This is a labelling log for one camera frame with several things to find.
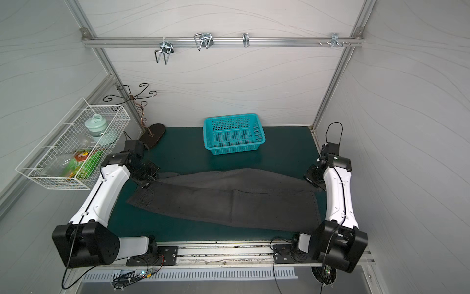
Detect dark grey long pants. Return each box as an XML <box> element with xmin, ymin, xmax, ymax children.
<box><xmin>127</xmin><ymin>169</ymin><xmax>321</xmax><ymax>234</ymax></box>

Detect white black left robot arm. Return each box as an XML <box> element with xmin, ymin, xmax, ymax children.
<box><xmin>51</xmin><ymin>140</ymin><xmax>159</xmax><ymax>268</ymax></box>

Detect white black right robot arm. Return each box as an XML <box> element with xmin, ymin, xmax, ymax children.
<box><xmin>291</xmin><ymin>142</ymin><xmax>368</xmax><ymax>273</ymax></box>

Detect dark oval stand base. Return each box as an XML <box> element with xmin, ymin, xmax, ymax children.
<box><xmin>139</xmin><ymin>124</ymin><xmax>166</xmax><ymax>149</ymax></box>

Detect green snack packet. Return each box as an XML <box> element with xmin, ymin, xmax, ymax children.
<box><xmin>61</xmin><ymin>150</ymin><xmax>103</xmax><ymax>180</ymax></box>

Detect pale green lidded jar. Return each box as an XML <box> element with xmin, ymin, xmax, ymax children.
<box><xmin>84</xmin><ymin>113</ymin><xmax>116</xmax><ymax>145</ymax></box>

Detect ornate metal hook stand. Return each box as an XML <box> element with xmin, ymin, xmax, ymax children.
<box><xmin>102</xmin><ymin>83</ymin><xmax>158</xmax><ymax>128</ymax></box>

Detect teal plastic mesh basket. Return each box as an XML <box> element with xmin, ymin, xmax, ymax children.
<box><xmin>203</xmin><ymin>113</ymin><xmax>266</xmax><ymax>155</ymax></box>

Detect double metal hook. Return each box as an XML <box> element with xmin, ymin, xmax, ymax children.
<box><xmin>154</xmin><ymin>40</ymin><xmax>175</xmax><ymax>65</ymax></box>

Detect white vent strip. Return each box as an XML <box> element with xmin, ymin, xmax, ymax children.
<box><xmin>82</xmin><ymin>267</ymin><xmax>298</xmax><ymax>283</ymax></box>

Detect curved metal hook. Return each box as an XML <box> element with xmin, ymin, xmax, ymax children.
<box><xmin>193</xmin><ymin>33</ymin><xmax>214</xmax><ymax>51</ymax></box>

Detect small metal hook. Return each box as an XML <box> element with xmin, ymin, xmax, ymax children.
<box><xmin>242</xmin><ymin>33</ymin><xmax>250</xmax><ymax>48</ymax></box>

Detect white wire wall basket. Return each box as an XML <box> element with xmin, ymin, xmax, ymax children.
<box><xmin>16</xmin><ymin>98</ymin><xmax>130</xmax><ymax>190</ymax></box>

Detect metal bracket hook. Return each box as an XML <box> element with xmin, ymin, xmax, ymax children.
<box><xmin>318</xmin><ymin>33</ymin><xmax>351</xmax><ymax>48</ymax></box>

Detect aluminium top rail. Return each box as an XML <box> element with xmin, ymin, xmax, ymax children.
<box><xmin>82</xmin><ymin>35</ymin><xmax>365</xmax><ymax>49</ymax></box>

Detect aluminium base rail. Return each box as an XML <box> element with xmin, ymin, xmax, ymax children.
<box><xmin>73</xmin><ymin>240</ymin><xmax>376</xmax><ymax>271</ymax></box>

